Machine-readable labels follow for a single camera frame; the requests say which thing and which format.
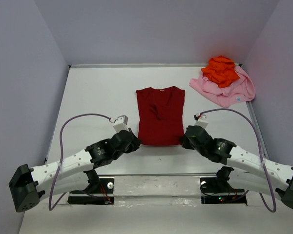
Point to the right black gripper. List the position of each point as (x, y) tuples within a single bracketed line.
[(187, 138)]

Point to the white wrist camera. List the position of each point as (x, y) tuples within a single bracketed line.
[(201, 120), (120, 123)]

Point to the orange t shirt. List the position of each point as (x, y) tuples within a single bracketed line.
[(221, 70)]

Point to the pink t shirt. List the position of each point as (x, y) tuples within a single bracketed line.
[(242, 90)]

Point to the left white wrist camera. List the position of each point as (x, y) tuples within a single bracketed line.
[(120, 123)]

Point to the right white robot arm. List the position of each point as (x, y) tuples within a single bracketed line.
[(267, 177)]

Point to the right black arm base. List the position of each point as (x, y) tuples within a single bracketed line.
[(214, 192)]

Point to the front metal rail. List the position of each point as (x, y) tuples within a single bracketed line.
[(177, 174)]

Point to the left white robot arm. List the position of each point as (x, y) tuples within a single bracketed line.
[(29, 186)]

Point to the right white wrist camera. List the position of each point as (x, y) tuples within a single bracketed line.
[(201, 120)]

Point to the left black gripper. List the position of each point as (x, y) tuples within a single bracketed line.
[(133, 140)]

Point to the metal rail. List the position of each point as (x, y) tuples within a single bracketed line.
[(177, 174), (262, 151)]

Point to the right side metal rail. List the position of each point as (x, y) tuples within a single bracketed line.
[(262, 151)]

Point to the dark red t shirt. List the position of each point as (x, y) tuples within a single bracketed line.
[(161, 116)]

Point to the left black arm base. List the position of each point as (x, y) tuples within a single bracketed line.
[(102, 195)]

